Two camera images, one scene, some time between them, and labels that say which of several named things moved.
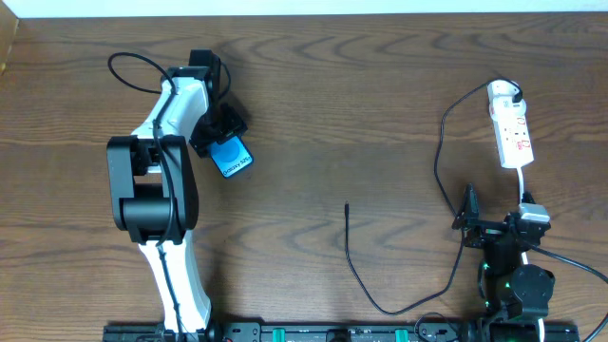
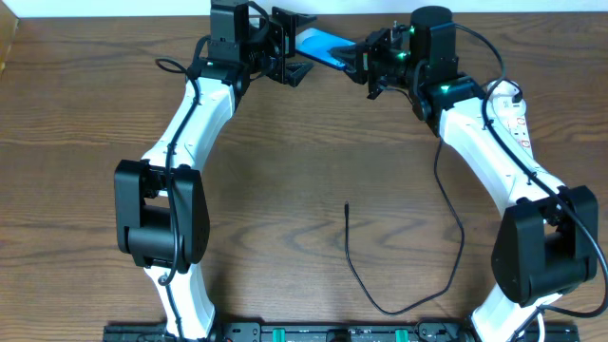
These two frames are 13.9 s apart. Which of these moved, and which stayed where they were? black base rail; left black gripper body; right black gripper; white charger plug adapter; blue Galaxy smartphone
Moved: left black gripper body; right black gripper; blue Galaxy smartphone
Stayed: black base rail; white charger plug adapter
